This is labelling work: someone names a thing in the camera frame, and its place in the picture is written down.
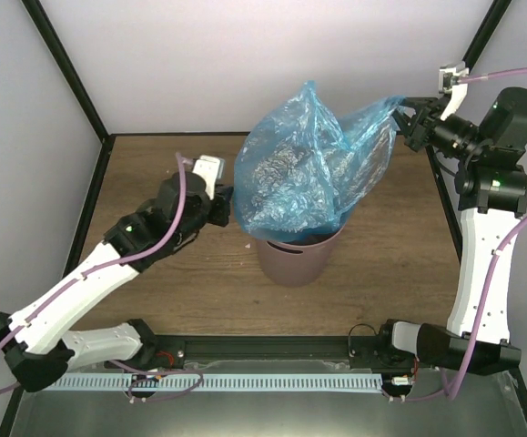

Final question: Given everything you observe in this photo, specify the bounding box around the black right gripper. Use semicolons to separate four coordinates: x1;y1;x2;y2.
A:
386;97;488;162

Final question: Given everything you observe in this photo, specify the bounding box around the blue translucent trash bag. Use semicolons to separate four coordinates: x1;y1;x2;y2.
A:
234;81;403;242

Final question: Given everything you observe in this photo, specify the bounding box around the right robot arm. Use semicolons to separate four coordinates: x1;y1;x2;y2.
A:
376;86;527;375

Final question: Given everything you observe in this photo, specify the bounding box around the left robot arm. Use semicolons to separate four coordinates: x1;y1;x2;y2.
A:
0;172;233;392

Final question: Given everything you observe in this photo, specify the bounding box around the mauve plastic trash bin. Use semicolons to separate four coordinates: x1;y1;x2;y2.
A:
255;228;344;287

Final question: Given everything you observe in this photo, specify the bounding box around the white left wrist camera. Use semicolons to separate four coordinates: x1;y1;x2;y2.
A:
192;155;226;192

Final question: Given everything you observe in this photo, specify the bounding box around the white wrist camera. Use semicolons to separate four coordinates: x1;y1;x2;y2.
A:
192;155;226;192
439;61;470;121

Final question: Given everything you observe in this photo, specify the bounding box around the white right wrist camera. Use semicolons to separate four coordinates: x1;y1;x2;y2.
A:
439;61;470;121

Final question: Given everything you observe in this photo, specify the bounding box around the black right corner frame post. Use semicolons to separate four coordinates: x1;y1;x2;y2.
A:
462;0;512;71

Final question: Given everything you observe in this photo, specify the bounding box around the black corner frame post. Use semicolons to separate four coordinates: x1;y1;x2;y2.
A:
462;0;512;71
20;0;111;142

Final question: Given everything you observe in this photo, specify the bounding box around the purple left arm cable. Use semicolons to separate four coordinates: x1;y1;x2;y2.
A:
0;151;205;405

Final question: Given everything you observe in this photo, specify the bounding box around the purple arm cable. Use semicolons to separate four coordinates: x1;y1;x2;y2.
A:
0;151;205;405
388;66;527;404

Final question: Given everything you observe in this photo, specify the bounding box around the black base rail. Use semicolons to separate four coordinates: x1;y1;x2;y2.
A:
147;335;380;369

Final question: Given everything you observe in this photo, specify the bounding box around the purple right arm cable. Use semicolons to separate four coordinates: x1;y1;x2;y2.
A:
388;66;527;404

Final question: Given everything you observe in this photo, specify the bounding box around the white slotted cable duct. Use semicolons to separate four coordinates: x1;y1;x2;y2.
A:
47;373;382;393

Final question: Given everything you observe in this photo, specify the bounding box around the black left corner frame post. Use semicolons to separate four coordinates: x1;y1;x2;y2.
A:
20;0;111;142

